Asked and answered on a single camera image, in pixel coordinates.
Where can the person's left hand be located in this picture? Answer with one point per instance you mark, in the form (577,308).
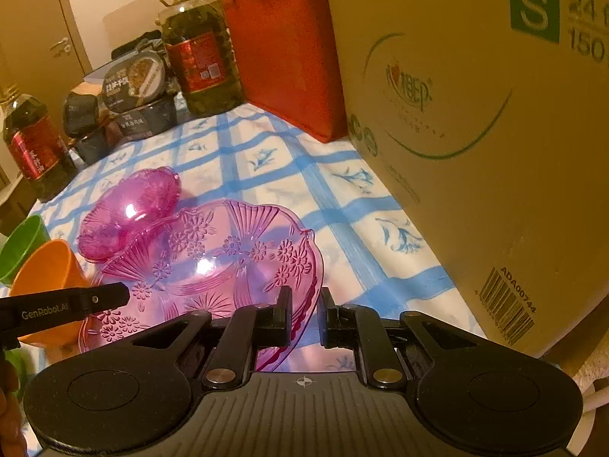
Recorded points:
(8,414)

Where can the orange plastic bowl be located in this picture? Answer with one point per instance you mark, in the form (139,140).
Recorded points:
(47,271)

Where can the blue checked tablecloth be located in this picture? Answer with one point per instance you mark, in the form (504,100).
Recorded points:
(285,176)

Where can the dark instant food cup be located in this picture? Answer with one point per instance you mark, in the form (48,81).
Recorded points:
(82,114)
(95,145)

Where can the grey flat box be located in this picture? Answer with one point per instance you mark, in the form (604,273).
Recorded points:
(97,74)

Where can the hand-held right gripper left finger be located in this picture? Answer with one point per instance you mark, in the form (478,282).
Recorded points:
(282,316)

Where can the dark instant food container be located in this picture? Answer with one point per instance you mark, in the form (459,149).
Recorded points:
(147,121)

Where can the large cooking oil bottle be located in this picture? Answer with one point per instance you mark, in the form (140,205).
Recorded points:
(202,62)

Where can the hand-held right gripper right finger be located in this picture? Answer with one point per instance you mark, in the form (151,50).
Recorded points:
(327,316)

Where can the large cardboard box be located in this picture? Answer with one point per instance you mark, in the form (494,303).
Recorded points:
(466,152)

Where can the small pink plastic bowl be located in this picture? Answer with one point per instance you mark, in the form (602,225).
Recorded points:
(128,209)

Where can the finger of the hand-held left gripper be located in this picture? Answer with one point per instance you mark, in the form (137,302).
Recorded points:
(107,295)

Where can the black bag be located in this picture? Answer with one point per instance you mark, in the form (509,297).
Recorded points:
(138,45)

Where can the small red-label oil bottle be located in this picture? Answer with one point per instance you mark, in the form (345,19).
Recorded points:
(35,152)

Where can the wooden door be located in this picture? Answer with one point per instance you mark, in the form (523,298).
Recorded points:
(28,19)

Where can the red fabric bag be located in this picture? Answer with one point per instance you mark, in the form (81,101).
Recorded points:
(280,52)

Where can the black instant meal boxes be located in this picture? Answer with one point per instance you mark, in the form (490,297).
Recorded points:
(135,78)

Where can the green plastic bowl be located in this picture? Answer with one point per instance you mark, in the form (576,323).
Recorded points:
(21,247)
(16,366)

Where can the large pink flower-pattern plate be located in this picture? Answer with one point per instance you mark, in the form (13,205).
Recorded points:
(214,257)

